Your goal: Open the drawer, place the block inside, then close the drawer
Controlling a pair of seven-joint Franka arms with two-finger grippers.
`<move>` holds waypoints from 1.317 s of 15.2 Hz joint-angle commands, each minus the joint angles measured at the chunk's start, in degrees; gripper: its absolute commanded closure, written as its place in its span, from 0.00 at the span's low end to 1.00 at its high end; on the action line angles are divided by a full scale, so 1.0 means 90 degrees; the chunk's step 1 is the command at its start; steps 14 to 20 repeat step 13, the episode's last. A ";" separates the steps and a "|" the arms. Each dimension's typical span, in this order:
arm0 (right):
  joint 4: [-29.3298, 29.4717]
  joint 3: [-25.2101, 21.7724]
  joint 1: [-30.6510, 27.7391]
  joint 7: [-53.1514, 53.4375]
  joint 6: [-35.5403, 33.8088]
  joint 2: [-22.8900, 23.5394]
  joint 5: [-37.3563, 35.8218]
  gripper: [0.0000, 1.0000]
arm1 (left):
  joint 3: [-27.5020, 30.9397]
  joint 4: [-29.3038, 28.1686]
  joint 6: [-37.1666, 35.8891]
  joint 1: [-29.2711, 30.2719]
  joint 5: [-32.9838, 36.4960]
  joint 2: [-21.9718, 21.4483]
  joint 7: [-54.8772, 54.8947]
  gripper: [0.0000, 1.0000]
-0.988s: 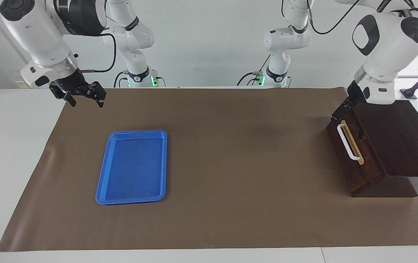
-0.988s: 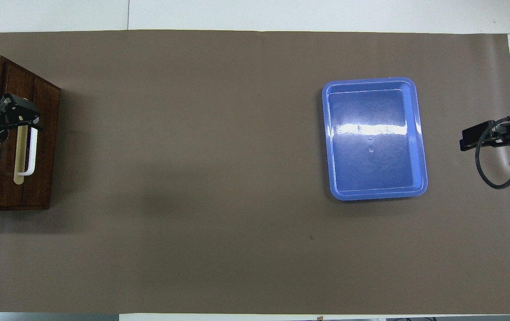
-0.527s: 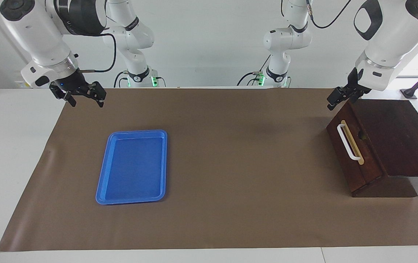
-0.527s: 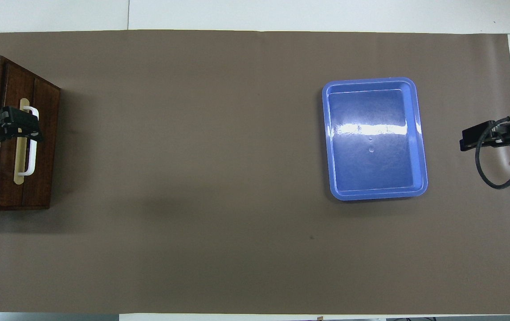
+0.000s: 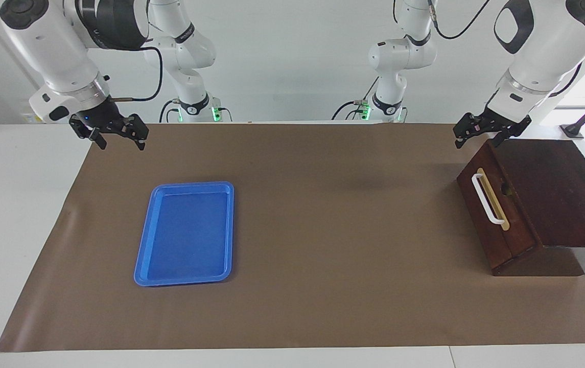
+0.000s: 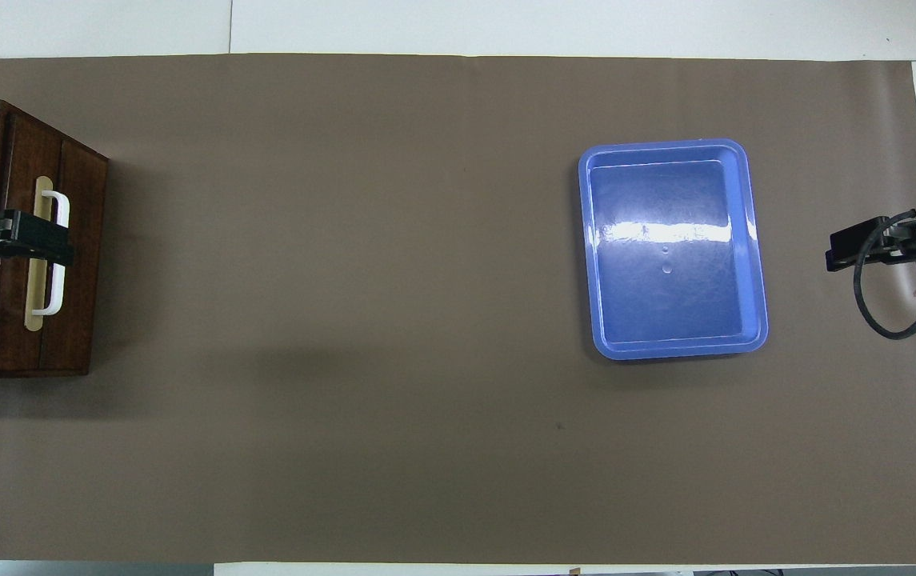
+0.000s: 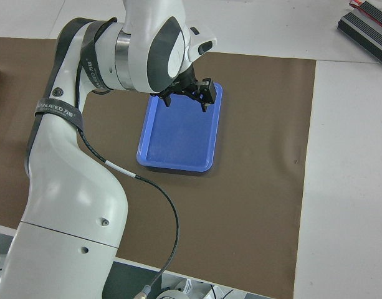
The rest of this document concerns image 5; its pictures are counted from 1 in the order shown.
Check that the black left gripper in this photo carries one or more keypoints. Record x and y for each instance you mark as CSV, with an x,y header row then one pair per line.
x,y
496,120

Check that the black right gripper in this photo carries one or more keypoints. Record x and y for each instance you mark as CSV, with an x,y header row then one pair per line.
x,y
99,115

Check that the brown paper table mat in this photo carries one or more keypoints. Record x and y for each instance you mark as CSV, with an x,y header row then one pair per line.
x,y
323,230

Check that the dark wooden drawer cabinet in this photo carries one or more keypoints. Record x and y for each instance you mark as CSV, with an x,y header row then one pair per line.
x,y
563,194

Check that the wooden drawer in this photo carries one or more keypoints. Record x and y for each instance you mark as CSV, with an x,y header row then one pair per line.
x,y
481,235

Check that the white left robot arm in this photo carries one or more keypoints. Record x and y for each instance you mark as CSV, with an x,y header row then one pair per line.
x,y
547,46

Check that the blue plastic tray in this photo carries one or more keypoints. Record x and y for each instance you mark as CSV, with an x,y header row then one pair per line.
x,y
180,240

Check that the white wall socket box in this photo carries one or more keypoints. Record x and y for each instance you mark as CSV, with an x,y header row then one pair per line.
x,y
25,119

